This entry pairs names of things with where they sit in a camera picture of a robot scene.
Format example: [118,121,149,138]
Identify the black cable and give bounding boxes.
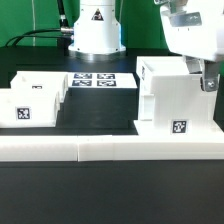
[4,0,75,48]

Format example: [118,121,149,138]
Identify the white drawer box frame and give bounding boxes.
[134,56,221,135]

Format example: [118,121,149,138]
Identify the white L-shaped fence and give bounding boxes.
[0,133,224,162]

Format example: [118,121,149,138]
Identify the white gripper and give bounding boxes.
[154,0,224,92]

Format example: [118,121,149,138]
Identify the white marker tag plate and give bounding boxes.
[68,72,137,89]

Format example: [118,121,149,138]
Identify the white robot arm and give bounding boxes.
[69,0,224,92]

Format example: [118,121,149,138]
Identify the white drawer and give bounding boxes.
[0,89,60,128]
[10,71,68,102]

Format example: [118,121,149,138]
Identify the white front drawer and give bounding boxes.
[0,89,60,128]

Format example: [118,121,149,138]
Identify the white rear drawer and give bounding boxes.
[10,71,68,102]

